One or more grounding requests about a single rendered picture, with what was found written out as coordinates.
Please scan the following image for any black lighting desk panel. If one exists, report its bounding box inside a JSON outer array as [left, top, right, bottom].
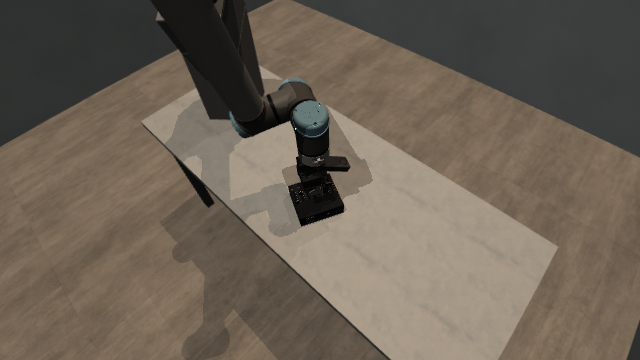
[[288, 174, 344, 226]]

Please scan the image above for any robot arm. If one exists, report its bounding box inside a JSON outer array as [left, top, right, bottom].
[[150, 0, 350, 172]]

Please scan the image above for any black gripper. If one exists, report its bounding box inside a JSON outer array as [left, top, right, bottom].
[[296, 156, 329, 196]]

